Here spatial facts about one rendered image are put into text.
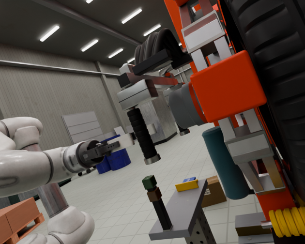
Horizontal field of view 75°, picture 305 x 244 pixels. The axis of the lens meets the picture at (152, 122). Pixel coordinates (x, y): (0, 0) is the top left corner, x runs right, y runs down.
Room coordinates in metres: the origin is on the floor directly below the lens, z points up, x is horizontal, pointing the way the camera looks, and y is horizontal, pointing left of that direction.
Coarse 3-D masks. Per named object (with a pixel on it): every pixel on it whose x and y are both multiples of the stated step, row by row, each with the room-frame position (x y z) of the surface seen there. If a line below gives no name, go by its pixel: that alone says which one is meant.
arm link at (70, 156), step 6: (78, 144) 0.60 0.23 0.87; (66, 150) 0.61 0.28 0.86; (72, 150) 0.59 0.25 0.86; (78, 150) 0.59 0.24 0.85; (66, 156) 0.59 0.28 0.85; (72, 156) 0.58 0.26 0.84; (78, 156) 0.58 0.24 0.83; (66, 162) 0.59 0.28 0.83; (72, 162) 0.58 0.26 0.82; (78, 162) 0.58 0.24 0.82; (72, 168) 0.59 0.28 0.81; (78, 168) 0.59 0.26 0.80; (84, 168) 0.59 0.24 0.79
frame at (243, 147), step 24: (192, 0) 0.46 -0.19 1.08; (192, 24) 0.35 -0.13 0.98; (216, 24) 0.32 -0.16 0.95; (192, 48) 0.34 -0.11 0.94; (216, 48) 0.35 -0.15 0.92; (240, 120) 0.77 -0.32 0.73; (240, 144) 0.34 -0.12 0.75; (264, 144) 0.32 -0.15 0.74; (240, 168) 0.38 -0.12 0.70; (264, 192) 0.47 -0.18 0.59
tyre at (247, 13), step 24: (216, 0) 0.59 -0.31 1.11; (240, 0) 0.27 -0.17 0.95; (264, 0) 0.25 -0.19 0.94; (288, 0) 0.24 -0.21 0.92; (240, 24) 0.28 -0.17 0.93; (264, 24) 0.25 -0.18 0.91; (288, 24) 0.24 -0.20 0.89; (264, 48) 0.25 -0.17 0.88; (288, 48) 0.24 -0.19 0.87; (264, 72) 0.26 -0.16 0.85; (288, 72) 0.24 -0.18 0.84; (288, 96) 0.25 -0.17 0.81; (288, 120) 0.27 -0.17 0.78; (288, 144) 0.29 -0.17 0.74
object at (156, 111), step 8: (160, 96) 8.15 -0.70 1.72; (144, 104) 7.31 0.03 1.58; (152, 104) 7.19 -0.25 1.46; (160, 104) 7.85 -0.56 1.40; (144, 112) 7.37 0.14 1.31; (152, 112) 7.23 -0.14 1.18; (160, 112) 7.55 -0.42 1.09; (168, 112) 8.33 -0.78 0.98; (144, 120) 7.42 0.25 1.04; (152, 120) 7.28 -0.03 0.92; (160, 120) 7.30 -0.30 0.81; (168, 120) 8.02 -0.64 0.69; (160, 128) 7.21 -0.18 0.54; (168, 128) 7.71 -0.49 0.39; (176, 128) 8.46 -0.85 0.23; (152, 136) 7.39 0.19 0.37; (160, 136) 7.26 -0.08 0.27; (168, 136) 7.44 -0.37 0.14
